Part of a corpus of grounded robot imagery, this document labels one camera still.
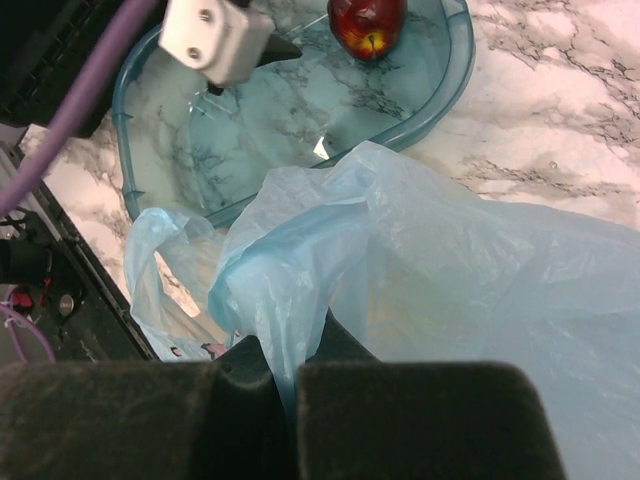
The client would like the dark red fake fruit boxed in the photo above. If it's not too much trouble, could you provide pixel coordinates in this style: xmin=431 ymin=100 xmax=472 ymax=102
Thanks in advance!
xmin=327 ymin=0 xmax=408 ymax=63

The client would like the teal transparent plastic tray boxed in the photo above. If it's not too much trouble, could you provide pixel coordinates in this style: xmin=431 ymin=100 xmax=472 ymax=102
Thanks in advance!
xmin=112 ymin=1 xmax=475 ymax=227

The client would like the light blue plastic bag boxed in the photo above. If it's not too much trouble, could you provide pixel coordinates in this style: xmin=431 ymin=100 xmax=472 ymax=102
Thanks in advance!
xmin=124 ymin=142 xmax=639 ymax=479

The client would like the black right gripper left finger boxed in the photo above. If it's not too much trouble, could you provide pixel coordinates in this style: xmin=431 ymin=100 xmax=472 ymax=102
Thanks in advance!
xmin=1 ymin=338 xmax=280 ymax=479

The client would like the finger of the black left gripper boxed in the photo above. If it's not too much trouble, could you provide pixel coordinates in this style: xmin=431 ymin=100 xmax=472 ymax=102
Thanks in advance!
xmin=259 ymin=34 xmax=302 ymax=65

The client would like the black plastic toolbox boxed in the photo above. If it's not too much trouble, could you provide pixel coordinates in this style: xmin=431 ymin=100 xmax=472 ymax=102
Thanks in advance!
xmin=0 ymin=0 xmax=161 ymax=140

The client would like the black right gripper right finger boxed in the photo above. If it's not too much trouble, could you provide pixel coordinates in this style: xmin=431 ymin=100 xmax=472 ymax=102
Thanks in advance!
xmin=296 ymin=317 xmax=565 ymax=479

